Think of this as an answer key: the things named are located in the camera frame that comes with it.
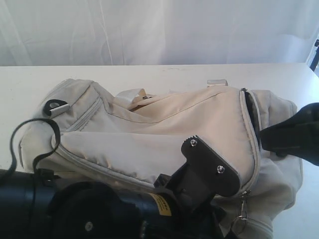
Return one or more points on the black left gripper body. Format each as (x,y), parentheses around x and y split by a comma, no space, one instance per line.
(198,215)

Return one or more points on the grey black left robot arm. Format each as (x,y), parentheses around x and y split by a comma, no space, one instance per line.
(44,206)

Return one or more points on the beige duffel bag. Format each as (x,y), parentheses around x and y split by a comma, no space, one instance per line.
(133,137)

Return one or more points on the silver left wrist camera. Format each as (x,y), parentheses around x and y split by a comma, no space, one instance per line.
(212,169)

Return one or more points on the dark stand at right edge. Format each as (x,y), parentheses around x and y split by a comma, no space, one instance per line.
(315,60)

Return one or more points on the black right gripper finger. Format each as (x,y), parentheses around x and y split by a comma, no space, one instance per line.
(282,138)

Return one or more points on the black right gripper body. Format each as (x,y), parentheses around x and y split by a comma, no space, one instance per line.
(305,135)

